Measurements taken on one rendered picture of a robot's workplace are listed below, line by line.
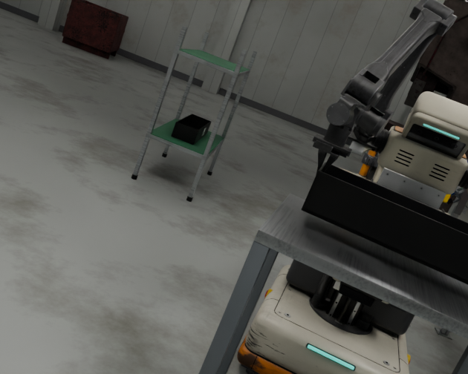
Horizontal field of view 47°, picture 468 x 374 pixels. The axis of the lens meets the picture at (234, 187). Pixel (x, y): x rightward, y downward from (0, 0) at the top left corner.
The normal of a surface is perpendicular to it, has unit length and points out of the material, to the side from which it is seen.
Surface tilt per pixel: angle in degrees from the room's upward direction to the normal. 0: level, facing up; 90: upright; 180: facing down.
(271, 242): 90
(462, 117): 43
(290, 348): 90
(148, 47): 90
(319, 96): 90
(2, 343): 0
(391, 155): 98
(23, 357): 0
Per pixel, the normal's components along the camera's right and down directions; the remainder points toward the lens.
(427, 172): -0.30, 0.30
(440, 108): 0.08, -0.54
